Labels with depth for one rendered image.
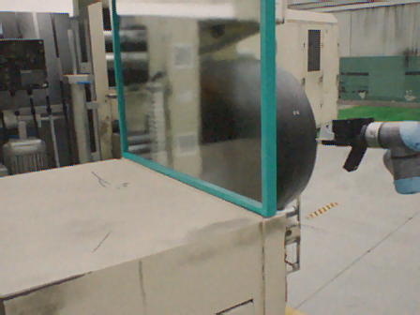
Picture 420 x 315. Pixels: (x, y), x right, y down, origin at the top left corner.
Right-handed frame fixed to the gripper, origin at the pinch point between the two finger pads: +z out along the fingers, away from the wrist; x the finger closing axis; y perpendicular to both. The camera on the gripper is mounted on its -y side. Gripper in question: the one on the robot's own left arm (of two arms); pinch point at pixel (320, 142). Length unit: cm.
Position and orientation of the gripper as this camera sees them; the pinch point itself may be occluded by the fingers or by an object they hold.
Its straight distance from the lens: 145.4
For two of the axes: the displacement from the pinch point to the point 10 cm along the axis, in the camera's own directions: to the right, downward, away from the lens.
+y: -0.9, -9.9, -1.1
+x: -8.3, 1.3, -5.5
